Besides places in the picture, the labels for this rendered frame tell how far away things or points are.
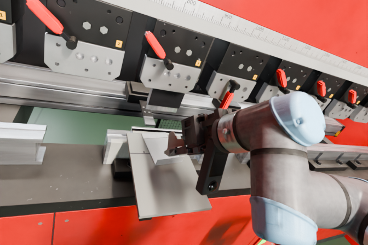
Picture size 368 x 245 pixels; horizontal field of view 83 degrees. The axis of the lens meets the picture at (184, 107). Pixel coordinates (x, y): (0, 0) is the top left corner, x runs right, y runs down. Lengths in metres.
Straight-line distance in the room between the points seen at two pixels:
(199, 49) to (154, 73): 0.13
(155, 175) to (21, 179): 0.34
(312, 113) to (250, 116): 0.08
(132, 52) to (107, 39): 0.60
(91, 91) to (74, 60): 0.36
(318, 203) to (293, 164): 0.05
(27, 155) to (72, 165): 0.11
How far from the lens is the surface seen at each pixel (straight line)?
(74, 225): 0.74
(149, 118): 0.73
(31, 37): 1.10
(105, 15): 0.48
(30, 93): 0.89
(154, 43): 0.46
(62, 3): 0.48
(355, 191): 0.38
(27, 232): 0.75
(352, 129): 2.61
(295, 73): 0.78
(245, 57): 0.62
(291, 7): 0.66
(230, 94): 0.61
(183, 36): 0.52
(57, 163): 0.72
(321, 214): 0.33
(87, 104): 0.88
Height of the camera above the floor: 1.41
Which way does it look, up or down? 27 degrees down
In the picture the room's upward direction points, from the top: 22 degrees clockwise
